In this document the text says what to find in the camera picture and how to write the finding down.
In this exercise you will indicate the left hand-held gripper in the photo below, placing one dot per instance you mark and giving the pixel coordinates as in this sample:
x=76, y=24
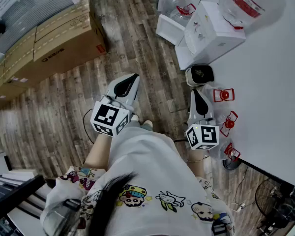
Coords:
x=108, y=118

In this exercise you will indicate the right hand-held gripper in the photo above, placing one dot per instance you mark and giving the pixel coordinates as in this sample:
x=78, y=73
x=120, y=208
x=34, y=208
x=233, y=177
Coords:
x=206, y=135

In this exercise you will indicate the white water dispenser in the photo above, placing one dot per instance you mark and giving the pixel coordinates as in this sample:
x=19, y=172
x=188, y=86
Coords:
x=218, y=36

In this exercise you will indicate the person's right forearm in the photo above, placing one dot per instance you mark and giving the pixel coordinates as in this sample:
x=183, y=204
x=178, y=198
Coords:
x=196, y=169

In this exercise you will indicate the person's left forearm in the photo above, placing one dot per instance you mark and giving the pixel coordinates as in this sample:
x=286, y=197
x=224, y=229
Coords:
x=97, y=154

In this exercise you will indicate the large wrapped water jug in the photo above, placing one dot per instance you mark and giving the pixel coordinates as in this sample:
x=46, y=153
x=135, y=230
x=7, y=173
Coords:
x=270, y=1

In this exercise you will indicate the person's white left shoe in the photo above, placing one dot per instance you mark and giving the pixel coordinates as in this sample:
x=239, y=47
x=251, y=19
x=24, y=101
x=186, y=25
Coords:
x=135, y=118

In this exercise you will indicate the person's white shoe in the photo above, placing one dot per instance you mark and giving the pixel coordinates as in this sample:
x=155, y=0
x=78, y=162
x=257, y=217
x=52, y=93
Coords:
x=135, y=118
x=147, y=123

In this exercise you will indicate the black bin with white rim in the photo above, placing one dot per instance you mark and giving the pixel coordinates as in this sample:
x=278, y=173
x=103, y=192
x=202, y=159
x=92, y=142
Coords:
x=200, y=72

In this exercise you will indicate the person's white right shoe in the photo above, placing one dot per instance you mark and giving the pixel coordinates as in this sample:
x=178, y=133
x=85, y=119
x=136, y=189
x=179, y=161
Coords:
x=147, y=123

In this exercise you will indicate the light blue jeans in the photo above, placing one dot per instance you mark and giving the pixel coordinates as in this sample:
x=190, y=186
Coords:
x=147, y=129

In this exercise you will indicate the black round floor base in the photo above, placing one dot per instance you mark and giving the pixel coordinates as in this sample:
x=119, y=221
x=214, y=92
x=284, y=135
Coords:
x=229, y=166

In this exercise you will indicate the large printed cardboard box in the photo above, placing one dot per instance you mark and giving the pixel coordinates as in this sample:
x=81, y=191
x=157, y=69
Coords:
x=68, y=48

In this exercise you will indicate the white cartoon print shirt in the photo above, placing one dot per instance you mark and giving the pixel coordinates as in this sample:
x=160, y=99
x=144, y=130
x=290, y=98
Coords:
x=150, y=161

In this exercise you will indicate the black floor fan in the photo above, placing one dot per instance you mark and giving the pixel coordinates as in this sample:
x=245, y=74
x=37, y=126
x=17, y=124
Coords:
x=268, y=198

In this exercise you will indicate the black frame table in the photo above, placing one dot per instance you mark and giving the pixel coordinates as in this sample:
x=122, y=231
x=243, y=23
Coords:
x=14, y=193

